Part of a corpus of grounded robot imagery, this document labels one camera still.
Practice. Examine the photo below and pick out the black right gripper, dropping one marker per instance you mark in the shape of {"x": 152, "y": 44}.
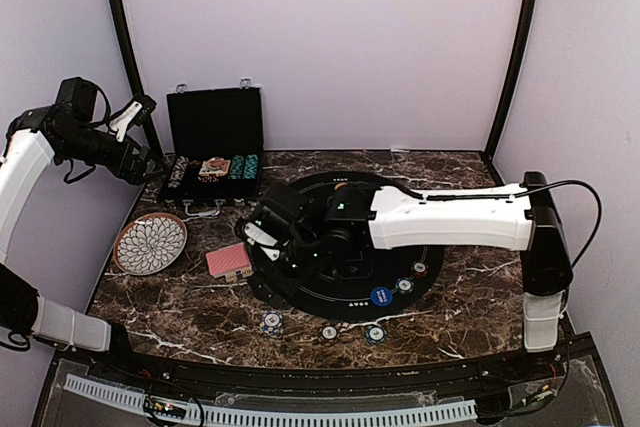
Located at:
{"x": 265, "y": 288}

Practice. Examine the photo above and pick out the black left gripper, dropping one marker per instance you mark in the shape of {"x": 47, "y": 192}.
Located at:
{"x": 134, "y": 174}

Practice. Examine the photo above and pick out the blue white chip stack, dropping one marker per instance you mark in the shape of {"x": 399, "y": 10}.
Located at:
{"x": 272, "y": 324}

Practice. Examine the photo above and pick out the brown white chip stack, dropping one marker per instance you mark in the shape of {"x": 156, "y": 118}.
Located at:
{"x": 329, "y": 334}

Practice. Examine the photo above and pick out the teal blue chip stack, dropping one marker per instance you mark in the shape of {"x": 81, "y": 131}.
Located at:
{"x": 375, "y": 335}

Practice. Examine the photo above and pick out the red chip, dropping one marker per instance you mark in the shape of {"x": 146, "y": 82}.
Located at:
{"x": 420, "y": 269}

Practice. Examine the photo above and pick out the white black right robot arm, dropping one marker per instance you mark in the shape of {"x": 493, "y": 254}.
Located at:
{"x": 519, "y": 217}

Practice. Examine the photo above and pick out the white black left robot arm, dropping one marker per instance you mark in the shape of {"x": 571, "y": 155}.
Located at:
{"x": 64, "y": 132}

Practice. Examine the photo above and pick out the blue tan chip row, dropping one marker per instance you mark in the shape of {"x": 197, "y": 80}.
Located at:
{"x": 178, "y": 172}

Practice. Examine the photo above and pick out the red playing card deck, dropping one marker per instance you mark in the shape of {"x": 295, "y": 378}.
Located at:
{"x": 231, "y": 263}

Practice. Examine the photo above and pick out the round black poker mat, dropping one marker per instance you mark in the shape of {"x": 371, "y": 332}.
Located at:
{"x": 348, "y": 301}

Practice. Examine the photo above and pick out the red dice set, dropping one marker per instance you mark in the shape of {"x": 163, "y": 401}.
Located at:
{"x": 209, "y": 179}

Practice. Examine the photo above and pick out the black poker chip case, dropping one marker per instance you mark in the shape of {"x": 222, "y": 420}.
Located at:
{"x": 221, "y": 122}

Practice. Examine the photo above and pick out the boxed card deck in case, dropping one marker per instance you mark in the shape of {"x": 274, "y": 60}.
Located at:
{"x": 215, "y": 167}

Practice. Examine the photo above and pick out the floral ceramic plate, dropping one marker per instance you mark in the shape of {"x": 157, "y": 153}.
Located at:
{"x": 150, "y": 244}

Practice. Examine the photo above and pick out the teal chip row left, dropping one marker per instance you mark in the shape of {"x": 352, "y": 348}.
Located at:
{"x": 236, "y": 167}

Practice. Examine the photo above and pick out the teal chip row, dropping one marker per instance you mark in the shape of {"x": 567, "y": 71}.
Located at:
{"x": 236, "y": 167}
{"x": 251, "y": 167}

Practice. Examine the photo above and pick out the blue small blind button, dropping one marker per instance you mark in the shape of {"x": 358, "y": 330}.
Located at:
{"x": 382, "y": 296}

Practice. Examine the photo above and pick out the teal chip row right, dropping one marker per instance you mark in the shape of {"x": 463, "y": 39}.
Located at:
{"x": 251, "y": 167}

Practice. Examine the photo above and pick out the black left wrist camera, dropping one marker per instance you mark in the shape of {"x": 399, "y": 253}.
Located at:
{"x": 78, "y": 97}

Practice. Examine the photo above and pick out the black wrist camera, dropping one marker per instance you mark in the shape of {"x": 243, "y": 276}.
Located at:
{"x": 78, "y": 97}
{"x": 279, "y": 207}

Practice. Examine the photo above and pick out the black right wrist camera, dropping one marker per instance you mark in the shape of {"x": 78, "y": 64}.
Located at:
{"x": 279, "y": 207}

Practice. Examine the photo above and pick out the black left frame post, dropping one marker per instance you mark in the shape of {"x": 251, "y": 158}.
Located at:
{"x": 126, "y": 48}

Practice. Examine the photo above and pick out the white cable duct strip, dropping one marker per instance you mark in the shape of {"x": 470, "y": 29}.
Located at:
{"x": 244, "y": 410}

